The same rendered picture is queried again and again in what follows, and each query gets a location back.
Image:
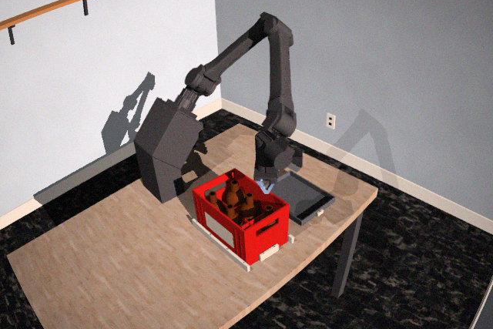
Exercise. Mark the red crate with dividers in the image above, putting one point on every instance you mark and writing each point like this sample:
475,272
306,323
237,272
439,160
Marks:
247,241

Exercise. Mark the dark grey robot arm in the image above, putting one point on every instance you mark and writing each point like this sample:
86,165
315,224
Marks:
280,114

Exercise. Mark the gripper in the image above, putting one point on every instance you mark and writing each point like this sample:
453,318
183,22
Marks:
260,174

